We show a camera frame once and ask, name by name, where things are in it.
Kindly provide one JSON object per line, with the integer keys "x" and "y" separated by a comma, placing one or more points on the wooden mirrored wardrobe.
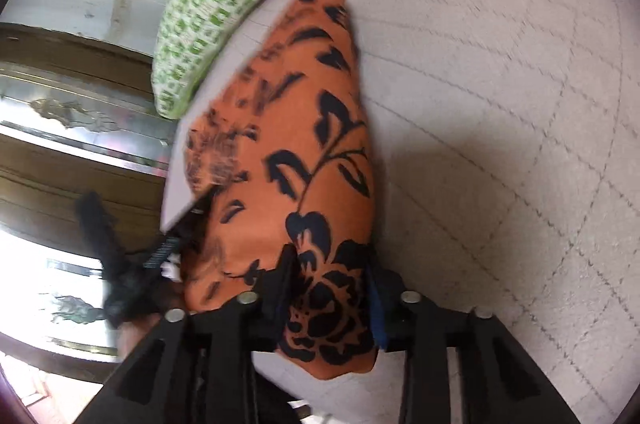
{"x": 65, "y": 163}

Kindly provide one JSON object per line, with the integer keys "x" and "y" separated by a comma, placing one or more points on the green patterned cloth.
{"x": 200, "y": 18}

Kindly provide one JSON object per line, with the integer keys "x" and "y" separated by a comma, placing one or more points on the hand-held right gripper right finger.
{"x": 381, "y": 314}

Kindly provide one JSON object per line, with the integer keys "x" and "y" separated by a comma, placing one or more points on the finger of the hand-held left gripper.
{"x": 161, "y": 253}

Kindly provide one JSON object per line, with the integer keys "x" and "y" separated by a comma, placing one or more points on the orange black floral garment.
{"x": 290, "y": 143}

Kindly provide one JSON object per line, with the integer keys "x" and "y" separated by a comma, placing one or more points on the white quilted bed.
{"x": 475, "y": 103}

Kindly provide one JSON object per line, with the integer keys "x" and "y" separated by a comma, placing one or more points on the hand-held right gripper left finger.
{"x": 272, "y": 304}

